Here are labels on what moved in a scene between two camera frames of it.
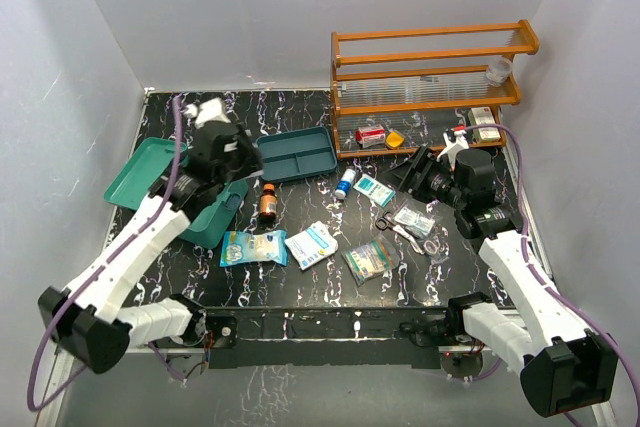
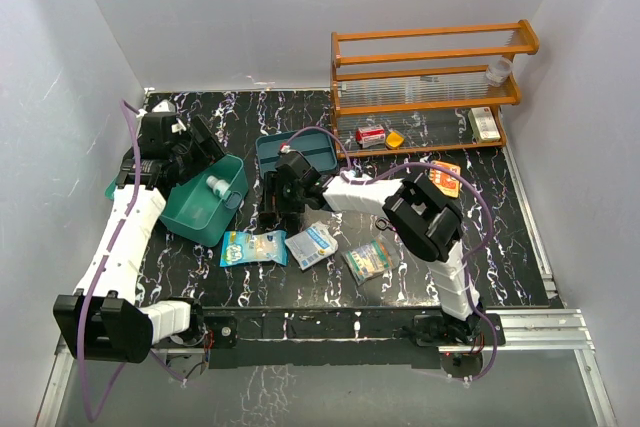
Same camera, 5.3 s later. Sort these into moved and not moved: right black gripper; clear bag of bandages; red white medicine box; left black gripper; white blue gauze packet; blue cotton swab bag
Moved: left black gripper; right black gripper
Not moved: white blue gauze packet; clear bag of bandages; red white medicine box; blue cotton swab bag
